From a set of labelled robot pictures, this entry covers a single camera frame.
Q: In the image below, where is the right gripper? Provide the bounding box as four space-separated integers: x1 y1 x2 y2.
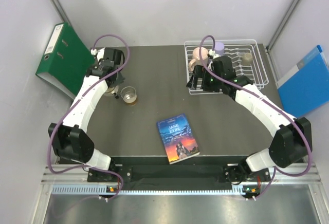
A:
186 65 223 93

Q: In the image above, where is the cream mug black handle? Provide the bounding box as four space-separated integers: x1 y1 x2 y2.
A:
103 85 120 99

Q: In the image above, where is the cream and brown cup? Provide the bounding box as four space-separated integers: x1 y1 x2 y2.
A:
120 86 137 106

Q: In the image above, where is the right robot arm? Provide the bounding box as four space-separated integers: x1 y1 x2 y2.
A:
187 54 312 181

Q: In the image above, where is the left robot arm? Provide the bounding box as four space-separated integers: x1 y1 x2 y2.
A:
52 47 125 181

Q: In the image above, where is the pink mug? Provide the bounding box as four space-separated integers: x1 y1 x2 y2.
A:
188 47 209 72

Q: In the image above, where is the lilac cup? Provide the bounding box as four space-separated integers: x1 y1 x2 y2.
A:
214 41 225 57

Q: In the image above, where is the green lever arch binder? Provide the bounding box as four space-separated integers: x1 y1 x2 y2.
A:
35 22 95 100

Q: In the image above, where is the small grey-beige cup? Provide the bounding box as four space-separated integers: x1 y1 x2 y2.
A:
241 52 253 66

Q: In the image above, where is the Jane Eyre book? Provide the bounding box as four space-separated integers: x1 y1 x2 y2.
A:
157 114 200 164

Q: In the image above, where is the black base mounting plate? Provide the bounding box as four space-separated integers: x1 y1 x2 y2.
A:
86 163 273 190

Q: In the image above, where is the blue folder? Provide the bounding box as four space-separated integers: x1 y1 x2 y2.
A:
277 45 328 118

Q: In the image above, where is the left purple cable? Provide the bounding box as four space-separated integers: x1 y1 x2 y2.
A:
47 33 131 202

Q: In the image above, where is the purple cable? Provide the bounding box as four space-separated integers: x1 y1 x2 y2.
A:
200 34 314 201
47 33 131 202

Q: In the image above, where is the white wire dish rack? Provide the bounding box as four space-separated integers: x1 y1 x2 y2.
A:
184 39 269 95

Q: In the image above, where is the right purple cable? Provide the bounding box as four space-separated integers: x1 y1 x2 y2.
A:
200 34 314 201

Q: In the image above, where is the white slotted cable duct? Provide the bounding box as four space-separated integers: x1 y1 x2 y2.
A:
51 184 258 195

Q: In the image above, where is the aluminium frame rail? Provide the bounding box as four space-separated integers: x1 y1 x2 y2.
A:
42 162 321 186

